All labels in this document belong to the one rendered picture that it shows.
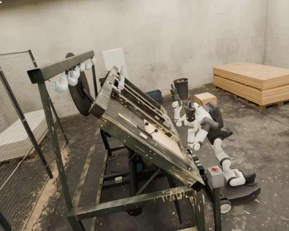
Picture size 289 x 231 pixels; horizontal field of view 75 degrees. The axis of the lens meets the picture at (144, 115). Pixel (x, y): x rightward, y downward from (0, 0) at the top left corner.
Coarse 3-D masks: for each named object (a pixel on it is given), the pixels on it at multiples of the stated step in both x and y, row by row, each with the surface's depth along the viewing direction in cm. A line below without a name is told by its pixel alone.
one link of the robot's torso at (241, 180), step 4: (236, 172) 259; (240, 172) 254; (236, 176) 261; (240, 176) 248; (232, 180) 246; (236, 180) 246; (240, 180) 246; (244, 180) 246; (232, 184) 247; (236, 184) 248; (240, 184) 250
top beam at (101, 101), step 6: (114, 66) 332; (108, 78) 232; (114, 78) 256; (108, 84) 210; (102, 90) 178; (108, 90) 192; (102, 96) 165; (108, 96) 177; (96, 102) 145; (102, 102) 154; (90, 108) 149; (96, 108) 145; (102, 108) 145; (96, 114) 146; (102, 114) 147
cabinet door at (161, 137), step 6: (144, 120) 229; (144, 126) 215; (150, 126) 226; (150, 132) 208; (156, 132) 223; (162, 132) 240; (156, 138) 206; (162, 138) 221; (168, 138) 239; (168, 144) 219; (174, 144) 236; (174, 150) 216; (180, 156) 214
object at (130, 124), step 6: (120, 114) 180; (120, 120) 177; (126, 120) 178; (132, 126) 181; (138, 132) 184; (150, 138) 188; (162, 144) 195; (168, 150) 195; (174, 156) 198; (180, 162) 202; (186, 162) 204
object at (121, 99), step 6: (114, 90) 216; (120, 90) 223; (114, 96) 218; (120, 96) 219; (120, 102) 222; (126, 102) 222; (132, 108) 226; (138, 108) 230; (138, 114) 229; (144, 114) 230; (150, 120) 234; (156, 126) 238; (162, 126) 243; (168, 132) 242; (174, 138) 246
